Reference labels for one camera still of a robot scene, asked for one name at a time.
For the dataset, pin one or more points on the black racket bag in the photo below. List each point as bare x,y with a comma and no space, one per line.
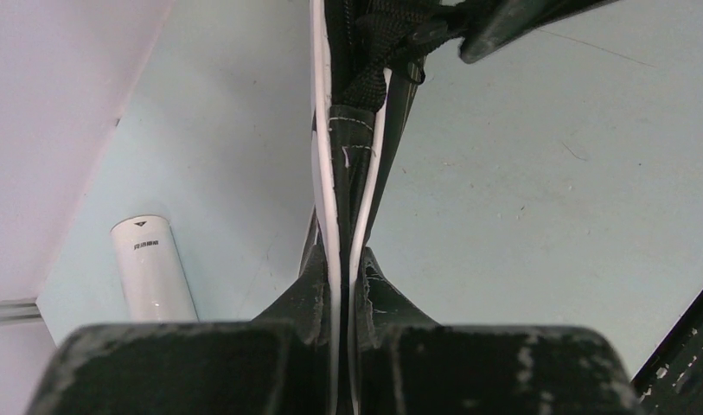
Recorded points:
367,62

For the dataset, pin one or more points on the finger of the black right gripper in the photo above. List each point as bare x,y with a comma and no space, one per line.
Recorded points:
508,21

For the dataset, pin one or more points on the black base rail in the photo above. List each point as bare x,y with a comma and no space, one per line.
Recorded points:
671,381

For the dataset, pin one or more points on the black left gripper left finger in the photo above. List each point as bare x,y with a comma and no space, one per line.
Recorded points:
277,363

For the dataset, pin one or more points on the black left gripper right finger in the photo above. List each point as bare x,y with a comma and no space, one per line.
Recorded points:
409,364

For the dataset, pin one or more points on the white shuttlecock tube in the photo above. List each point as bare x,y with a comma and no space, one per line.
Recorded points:
151,274

